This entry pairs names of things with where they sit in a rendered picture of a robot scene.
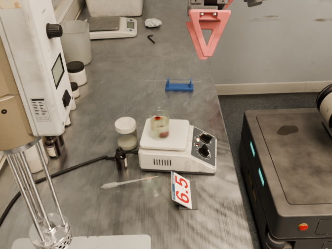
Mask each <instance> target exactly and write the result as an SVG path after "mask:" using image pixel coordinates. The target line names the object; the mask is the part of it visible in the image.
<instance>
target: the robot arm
mask: <svg viewBox="0 0 332 249"><path fill-rule="evenodd" d="M262 1H263V0H244V2H247V3H248V7H253V6H257V5H261V4H262ZM226 4H228V0H188V6H187V16H189V17H190V20H191V22H186V26H187V29H188V32H189V34H190V37H191V39H192V42H193V44H194V47H195V50H196V52H197V55H198V58H199V59H200V60H206V59H207V57H212V55H213V53H214V51H215V48H216V46H217V44H218V41H219V39H220V37H221V34H222V32H223V30H224V28H225V25H226V23H227V21H228V19H229V16H230V14H231V11H230V10H225V5H226ZM201 30H212V33H211V35H210V38H209V40H208V43H207V45H206V43H205V40H204V37H203V34H202V31H201Z"/></svg>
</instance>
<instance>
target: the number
mask: <svg viewBox="0 0 332 249"><path fill-rule="evenodd" d="M174 182H175V199H176V200H178V201H180V202H182V203H184V204H186V205H188V206H190V200H189V189H188V180H186V179H184V178H183V177H181V176H179V175H177V174H174Z"/></svg>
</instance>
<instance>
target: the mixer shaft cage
mask: <svg viewBox="0 0 332 249"><path fill-rule="evenodd" d="M35 147H36V150H37V153H38V156H39V159H40V162H41V165H42V168H43V171H44V174H45V177H46V180H47V182H48V185H49V188H50V191H51V194H52V197H53V200H54V203H55V206H56V209H57V212H58V213H49V214H47V213H46V211H45V208H44V205H43V203H42V200H41V197H40V194H39V191H38V189H37V186H36V183H35V181H34V178H33V175H32V172H31V170H30V167H29V164H28V162H27V159H26V154H25V152H24V151H23V152H20V153H17V154H12V155H6V158H7V161H8V163H9V166H10V168H11V170H12V173H13V175H14V178H15V180H16V182H17V185H18V187H19V190H20V192H21V195H22V197H23V199H24V202H25V204H26V207H27V209H28V211H29V214H30V216H31V219H32V221H33V224H32V226H31V228H30V230H29V238H30V241H31V243H32V244H33V245H34V246H35V249H67V248H68V247H69V245H70V244H71V242H72V238H73V234H72V231H71V224H70V222H69V219H68V218H67V217H66V216H65V215H63V213H62V209H61V206H60V203H59V200H58V198H57V195H56V192H55V189H54V185H53V182H52V179H51V176H50V173H49V170H48V167H47V164H46V161H45V158H44V155H43V152H42V148H41V145H40V142H38V143H36V144H35ZM12 156H13V158H14V160H13V158H12ZM14 161H15V163H16V165H15V163H14ZM20 161H21V162H20ZM21 163H22V164H21ZM16 166H17V168H18V170H17V168H16ZM23 168H24V170H23ZM18 171H19V173H20V175H19V173H18ZM24 171H25V173H24ZM25 174H26V175H25ZM20 176H21V178H22V180H21V178H20ZM22 181H23V183H24V185H23V183H22ZM28 181H29V182H28ZM29 184H30V185H29ZM24 186H25V188H26V190H25V188H24ZM30 187H31V188H30ZM26 191H27V193H28V195H27V193H26ZM33 194H34V195H33ZM28 196H29V198H30V200H29V198H28ZM34 197H35V198H34ZM35 200H36V201H35ZM30 201H31V203H32V205H31V203H30ZM32 206H33V208H34V210H33V208H32ZM39 209H40V210H39ZM34 211H35V213H36V215H35V213H34ZM40 212H41V214H40ZM41 215H42V216H41ZM36 216H37V218H38V219H37V218H36Z"/></svg>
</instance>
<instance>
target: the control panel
mask: <svg viewBox="0 0 332 249"><path fill-rule="evenodd" d="M202 133H203V131H201V130H199V129H197V128H195V127H194V128H193V138H192V148H191V155H192V156H194V157H196V158H198V159H200V160H202V161H204V162H206V163H208V164H210V165H212V166H215V137H213V136H212V139H211V140H210V142H209V143H208V144H206V143H203V142H202V141H201V140H200V135H201V134H202ZM197 139H199V141H198V140H197ZM197 144H199V146H197ZM204 144H206V146H207V147H208V149H209V151H210V155H209V157H208V158H204V157H202V156H201V155H200V153H199V148H201V147H202V146H203V145H204Z"/></svg>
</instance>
